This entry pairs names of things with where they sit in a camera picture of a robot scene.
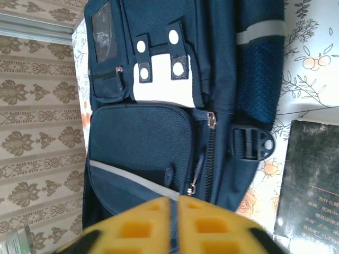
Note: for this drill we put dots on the dark blue book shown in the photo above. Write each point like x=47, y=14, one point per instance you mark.
x=312, y=172

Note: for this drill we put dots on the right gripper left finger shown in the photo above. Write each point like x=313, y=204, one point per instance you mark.
x=132, y=232

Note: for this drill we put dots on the navy blue backpack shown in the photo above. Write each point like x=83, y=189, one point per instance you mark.
x=159, y=137

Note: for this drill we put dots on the aluminium frame corner post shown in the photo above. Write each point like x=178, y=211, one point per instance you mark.
x=34, y=29

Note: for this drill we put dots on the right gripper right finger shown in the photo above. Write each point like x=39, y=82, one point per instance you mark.
x=212, y=232

